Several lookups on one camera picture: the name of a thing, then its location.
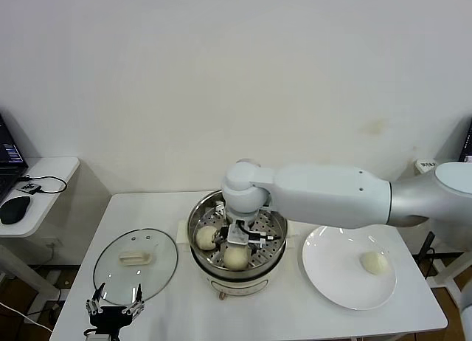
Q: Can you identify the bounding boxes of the labelled white side table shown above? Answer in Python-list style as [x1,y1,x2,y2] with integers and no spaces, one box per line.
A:
[415,158,472,309]

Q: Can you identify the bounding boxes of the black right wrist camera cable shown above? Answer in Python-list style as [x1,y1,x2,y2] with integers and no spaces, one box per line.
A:
[238,221,277,247]

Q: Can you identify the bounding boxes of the white steamed baozi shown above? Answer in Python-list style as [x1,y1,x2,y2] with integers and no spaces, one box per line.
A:
[195,225,221,252]
[359,251,391,276]
[223,244,250,271]

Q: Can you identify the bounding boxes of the white round plate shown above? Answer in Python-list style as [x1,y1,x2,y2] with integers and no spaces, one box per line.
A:
[301,224,398,311]

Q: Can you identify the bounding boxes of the black computer mouse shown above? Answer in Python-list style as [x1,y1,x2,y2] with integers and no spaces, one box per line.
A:
[0,196,32,226]

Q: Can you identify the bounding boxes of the stainless steel steamer basket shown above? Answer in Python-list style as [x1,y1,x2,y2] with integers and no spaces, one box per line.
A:
[176,188,299,274]

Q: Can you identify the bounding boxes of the black power adapter cable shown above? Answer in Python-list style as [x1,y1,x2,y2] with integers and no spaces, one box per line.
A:
[420,230,437,279]

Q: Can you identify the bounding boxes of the black hub cable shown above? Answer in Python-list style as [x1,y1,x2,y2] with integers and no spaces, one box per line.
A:
[21,175,69,195]

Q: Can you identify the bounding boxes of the glass pot lid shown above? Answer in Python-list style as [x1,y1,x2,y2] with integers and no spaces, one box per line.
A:
[92,228,179,306]

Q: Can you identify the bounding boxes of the black laptop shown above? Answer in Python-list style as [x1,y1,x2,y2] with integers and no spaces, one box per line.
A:
[0,111,30,205]
[459,117,472,163]

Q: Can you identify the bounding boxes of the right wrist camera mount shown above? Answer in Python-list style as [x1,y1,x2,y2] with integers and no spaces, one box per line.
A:
[225,224,249,247]

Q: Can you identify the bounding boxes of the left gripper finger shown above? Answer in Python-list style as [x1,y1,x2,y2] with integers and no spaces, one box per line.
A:
[123,283,145,316]
[86,281,107,314]

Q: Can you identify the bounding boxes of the cream electric cooking pot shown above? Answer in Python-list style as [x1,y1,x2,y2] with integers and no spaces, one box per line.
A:
[176,222,299,301]

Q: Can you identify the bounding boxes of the white floor cable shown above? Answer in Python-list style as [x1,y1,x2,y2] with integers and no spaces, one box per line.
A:
[0,302,52,333]

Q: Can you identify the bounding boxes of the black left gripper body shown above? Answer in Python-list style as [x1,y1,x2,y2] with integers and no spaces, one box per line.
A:
[90,306,133,331]

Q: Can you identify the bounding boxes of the small black usb hub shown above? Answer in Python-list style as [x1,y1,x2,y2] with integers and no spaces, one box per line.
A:
[18,182,42,196]

